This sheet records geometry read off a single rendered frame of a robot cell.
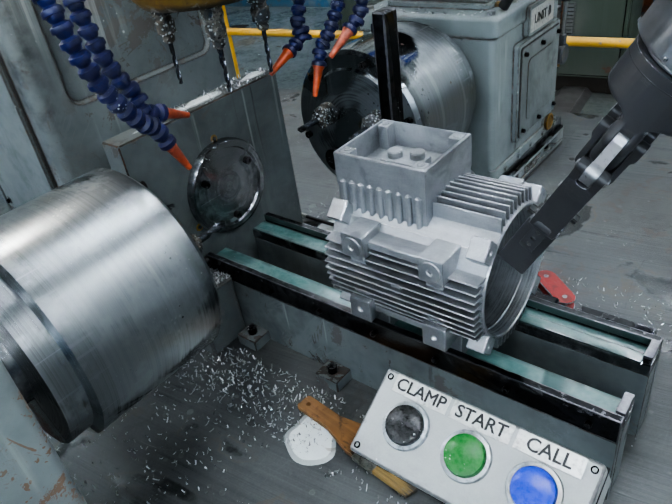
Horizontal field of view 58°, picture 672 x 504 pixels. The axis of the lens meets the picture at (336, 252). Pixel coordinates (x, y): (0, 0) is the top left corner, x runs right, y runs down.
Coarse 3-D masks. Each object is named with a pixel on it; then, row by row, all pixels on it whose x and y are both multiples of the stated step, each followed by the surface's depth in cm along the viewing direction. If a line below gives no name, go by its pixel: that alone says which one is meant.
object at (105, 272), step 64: (64, 192) 64; (128, 192) 64; (0, 256) 56; (64, 256) 58; (128, 256) 60; (192, 256) 65; (0, 320) 54; (64, 320) 56; (128, 320) 59; (192, 320) 66; (64, 384) 57; (128, 384) 61
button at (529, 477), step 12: (528, 468) 40; (540, 468) 40; (516, 480) 40; (528, 480) 40; (540, 480) 40; (552, 480) 39; (516, 492) 40; (528, 492) 40; (540, 492) 39; (552, 492) 39
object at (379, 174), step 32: (384, 128) 73; (416, 128) 72; (352, 160) 67; (384, 160) 69; (416, 160) 68; (448, 160) 65; (352, 192) 70; (384, 192) 67; (416, 192) 64; (416, 224) 66
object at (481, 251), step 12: (540, 192) 67; (336, 204) 70; (348, 204) 70; (336, 216) 70; (348, 216) 71; (480, 240) 60; (468, 252) 61; (480, 252) 60; (492, 252) 61; (480, 264) 61; (348, 300) 77; (480, 348) 67; (492, 348) 68
